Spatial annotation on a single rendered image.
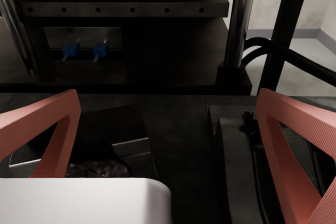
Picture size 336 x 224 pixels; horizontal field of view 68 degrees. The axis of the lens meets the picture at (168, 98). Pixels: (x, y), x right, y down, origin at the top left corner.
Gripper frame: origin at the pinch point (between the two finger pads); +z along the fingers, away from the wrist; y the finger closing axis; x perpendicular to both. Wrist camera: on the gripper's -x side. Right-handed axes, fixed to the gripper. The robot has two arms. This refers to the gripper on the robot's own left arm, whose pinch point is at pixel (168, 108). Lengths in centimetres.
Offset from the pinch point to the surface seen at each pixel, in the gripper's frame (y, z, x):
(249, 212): -13.2, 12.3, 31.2
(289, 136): -23.1, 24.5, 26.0
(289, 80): -113, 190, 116
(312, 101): -45, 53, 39
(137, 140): 6.3, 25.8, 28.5
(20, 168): 27.2, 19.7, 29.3
